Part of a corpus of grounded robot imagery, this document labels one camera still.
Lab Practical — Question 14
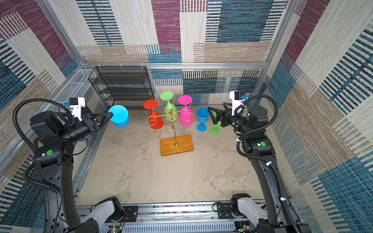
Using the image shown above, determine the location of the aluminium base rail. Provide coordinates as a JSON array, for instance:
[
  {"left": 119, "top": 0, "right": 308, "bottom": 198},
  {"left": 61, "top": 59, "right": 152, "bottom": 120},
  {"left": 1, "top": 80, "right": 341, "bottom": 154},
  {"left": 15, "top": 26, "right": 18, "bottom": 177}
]
[{"left": 75, "top": 200, "right": 301, "bottom": 233}]

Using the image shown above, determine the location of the pink wine glass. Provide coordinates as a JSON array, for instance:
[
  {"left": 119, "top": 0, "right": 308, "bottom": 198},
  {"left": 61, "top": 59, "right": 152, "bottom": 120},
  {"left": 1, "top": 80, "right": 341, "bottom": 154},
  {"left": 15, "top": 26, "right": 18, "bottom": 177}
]
[{"left": 178, "top": 95, "right": 194, "bottom": 126}]

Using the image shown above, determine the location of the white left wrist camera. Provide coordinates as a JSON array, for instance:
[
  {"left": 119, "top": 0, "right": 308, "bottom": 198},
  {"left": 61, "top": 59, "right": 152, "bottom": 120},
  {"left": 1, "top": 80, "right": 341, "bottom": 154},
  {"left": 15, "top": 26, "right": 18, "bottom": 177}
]
[{"left": 64, "top": 97, "right": 85, "bottom": 121}]

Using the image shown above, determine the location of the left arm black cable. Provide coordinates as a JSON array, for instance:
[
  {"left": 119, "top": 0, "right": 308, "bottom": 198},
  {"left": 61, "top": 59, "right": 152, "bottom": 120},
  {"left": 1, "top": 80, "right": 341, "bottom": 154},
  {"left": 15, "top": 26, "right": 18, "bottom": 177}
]
[{"left": 12, "top": 98, "right": 75, "bottom": 193}]

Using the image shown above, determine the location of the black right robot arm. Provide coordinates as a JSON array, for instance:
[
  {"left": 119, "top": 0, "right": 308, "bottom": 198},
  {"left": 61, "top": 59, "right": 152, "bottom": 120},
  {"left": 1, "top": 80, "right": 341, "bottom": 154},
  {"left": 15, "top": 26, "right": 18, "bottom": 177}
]
[{"left": 208, "top": 105, "right": 311, "bottom": 233}]

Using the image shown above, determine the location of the white mesh wall basket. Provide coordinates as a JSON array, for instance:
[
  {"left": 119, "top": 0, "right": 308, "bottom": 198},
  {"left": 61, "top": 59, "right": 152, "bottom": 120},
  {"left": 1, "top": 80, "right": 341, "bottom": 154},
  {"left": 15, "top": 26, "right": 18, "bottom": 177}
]
[{"left": 51, "top": 69, "right": 100, "bottom": 113}]

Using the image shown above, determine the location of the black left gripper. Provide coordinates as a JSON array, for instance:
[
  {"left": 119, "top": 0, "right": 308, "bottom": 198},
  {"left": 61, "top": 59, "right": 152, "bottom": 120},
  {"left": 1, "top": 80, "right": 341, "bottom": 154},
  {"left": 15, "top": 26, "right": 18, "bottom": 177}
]
[{"left": 61, "top": 114, "right": 113, "bottom": 145}]

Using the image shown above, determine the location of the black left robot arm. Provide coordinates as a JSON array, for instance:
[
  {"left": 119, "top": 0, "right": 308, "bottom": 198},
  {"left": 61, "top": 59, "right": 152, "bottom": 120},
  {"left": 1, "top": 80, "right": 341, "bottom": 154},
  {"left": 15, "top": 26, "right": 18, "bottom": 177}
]
[{"left": 31, "top": 111, "right": 124, "bottom": 233}]

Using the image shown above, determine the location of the gold wire glass rack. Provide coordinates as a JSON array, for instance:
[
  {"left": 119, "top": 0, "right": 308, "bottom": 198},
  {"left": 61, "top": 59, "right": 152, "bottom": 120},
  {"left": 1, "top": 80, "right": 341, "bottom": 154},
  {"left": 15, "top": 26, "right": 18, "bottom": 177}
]
[{"left": 158, "top": 98, "right": 180, "bottom": 137}]

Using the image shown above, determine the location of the green wine glass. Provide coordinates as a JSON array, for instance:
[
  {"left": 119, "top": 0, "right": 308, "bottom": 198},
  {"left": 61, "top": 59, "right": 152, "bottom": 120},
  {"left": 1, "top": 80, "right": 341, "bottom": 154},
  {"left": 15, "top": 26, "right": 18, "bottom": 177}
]
[
  {"left": 209, "top": 120, "right": 221, "bottom": 136},
  {"left": 160, "top": 91, "right": 177, "bottom": 121}
]

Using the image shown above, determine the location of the black mesh shelf rack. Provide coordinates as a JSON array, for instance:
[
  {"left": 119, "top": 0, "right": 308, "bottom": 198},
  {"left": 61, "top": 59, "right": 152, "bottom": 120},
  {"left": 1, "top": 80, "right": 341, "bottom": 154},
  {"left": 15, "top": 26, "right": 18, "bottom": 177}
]
[{"left": 88, "top": 66, "right": 154, "bottom": 109}]

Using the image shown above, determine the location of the wooden rack base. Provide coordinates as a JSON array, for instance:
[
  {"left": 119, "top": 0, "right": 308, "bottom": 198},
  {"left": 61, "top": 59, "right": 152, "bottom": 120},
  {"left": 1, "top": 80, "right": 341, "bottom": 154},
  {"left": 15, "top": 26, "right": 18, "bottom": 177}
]
[{"left": 160, "top": 135, "right": 194, "bottom": 156}]

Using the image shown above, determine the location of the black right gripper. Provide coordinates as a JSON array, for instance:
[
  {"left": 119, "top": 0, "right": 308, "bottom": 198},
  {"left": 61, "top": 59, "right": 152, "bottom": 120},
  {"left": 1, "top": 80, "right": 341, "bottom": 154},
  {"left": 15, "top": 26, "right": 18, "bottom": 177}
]
[{"left": 207, "top": 101, "right": 251, "bottom": 136}]

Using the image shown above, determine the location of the blue wine glass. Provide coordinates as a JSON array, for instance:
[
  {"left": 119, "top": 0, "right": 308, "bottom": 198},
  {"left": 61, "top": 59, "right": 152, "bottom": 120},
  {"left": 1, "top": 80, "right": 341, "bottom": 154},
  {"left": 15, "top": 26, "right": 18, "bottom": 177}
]
[
  {"left": 109, "top": 105, "right": 130, "bottom": 129},
  {"left": 196, "top": 108, "right": 210, "bottom": 132}
]

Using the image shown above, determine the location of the red wine glass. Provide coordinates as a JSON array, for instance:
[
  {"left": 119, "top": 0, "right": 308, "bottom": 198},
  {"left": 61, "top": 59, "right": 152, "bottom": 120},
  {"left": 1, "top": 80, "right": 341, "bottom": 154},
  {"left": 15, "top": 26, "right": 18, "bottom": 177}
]
[{"left": 143, "top": 100, "right": 164, "bottom": 130}]

